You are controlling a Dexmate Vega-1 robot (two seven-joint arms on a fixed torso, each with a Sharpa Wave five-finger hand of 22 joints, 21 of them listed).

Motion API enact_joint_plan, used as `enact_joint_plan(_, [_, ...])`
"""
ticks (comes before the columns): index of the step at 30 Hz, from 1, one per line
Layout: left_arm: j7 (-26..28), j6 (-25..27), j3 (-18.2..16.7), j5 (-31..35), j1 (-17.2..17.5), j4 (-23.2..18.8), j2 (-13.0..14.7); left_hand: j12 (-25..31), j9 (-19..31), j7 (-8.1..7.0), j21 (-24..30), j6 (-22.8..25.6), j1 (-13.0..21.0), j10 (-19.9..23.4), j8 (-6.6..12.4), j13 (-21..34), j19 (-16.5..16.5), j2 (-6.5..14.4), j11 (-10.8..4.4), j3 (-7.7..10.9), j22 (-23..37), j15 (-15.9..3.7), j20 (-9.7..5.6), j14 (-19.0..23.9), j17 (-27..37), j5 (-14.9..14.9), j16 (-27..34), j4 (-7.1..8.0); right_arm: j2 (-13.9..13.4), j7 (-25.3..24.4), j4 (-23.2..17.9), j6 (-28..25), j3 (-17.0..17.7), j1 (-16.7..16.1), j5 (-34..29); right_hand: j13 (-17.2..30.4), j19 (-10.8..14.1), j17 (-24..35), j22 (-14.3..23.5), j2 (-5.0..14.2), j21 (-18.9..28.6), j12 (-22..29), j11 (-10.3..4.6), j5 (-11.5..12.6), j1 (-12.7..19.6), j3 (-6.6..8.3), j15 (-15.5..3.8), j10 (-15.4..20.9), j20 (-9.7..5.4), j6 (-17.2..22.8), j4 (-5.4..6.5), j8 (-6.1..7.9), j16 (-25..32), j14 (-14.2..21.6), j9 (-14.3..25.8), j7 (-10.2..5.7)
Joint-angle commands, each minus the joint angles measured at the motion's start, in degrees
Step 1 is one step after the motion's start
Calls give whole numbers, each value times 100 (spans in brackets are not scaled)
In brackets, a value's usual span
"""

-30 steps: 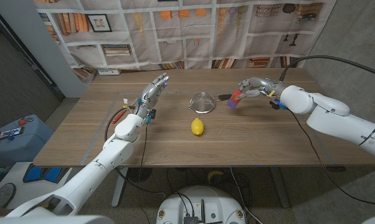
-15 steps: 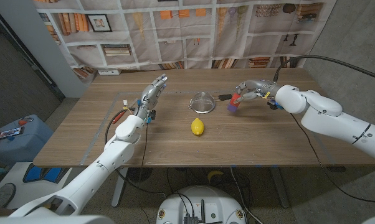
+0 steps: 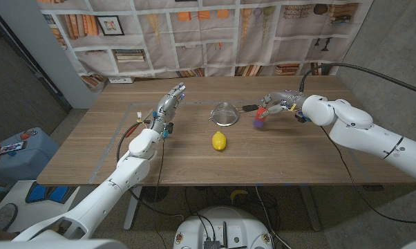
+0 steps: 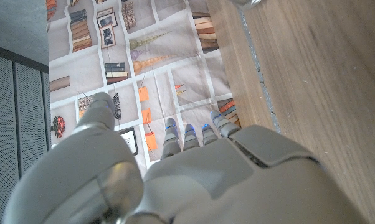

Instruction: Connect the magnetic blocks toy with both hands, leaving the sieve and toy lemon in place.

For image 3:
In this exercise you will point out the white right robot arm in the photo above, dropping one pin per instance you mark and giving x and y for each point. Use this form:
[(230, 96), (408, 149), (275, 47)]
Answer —
[(363, 135)]

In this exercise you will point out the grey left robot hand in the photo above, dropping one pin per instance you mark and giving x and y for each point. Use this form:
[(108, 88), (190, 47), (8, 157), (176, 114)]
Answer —
[(168, 107)]

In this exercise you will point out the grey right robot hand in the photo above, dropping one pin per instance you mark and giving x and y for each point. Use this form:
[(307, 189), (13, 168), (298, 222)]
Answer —
[(284, 100)]

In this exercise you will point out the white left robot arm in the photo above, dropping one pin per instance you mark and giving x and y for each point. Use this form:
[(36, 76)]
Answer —
[(101, 193)]

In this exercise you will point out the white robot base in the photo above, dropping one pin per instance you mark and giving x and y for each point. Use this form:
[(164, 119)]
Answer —
[(222, 224)]

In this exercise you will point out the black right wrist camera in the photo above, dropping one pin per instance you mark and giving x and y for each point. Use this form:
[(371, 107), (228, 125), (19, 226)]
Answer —
[(301, 117)]

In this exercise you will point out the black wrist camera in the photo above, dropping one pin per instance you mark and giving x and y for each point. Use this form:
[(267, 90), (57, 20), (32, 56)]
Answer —
[(168, 128), (301, 117)]

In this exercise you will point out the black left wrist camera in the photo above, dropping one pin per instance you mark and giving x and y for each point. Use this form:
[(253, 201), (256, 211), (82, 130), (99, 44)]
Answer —
[(168, 128)]

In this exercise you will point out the yellow toy banana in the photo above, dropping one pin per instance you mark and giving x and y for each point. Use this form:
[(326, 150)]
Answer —
[(238, 193)]

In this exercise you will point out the white table leg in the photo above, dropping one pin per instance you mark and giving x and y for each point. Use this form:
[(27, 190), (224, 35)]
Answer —
[(311, 207), (132, 211)]

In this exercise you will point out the grey sneaker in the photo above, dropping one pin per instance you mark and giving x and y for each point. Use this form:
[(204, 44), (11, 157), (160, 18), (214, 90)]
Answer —
[(2, 217)]

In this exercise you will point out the white power strip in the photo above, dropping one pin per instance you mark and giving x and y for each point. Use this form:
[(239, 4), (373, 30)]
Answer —
[(121, 80)]

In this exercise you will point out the yellow toy lemon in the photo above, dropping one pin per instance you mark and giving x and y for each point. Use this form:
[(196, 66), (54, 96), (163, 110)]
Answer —
[(219, 140)]

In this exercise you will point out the red magnetic cube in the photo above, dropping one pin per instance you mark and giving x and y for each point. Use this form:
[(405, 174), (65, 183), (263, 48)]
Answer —
[(261, 113)]

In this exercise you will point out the black round fan base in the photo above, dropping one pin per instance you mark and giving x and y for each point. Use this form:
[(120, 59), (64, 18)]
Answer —
[(154, 193)]

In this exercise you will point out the purple magnetic cube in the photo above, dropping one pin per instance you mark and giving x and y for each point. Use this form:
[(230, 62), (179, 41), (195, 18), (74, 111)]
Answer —
[(259, 123)]

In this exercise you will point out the blue case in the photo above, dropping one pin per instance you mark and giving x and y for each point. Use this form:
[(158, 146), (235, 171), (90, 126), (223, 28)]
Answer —
[(28, 162)]

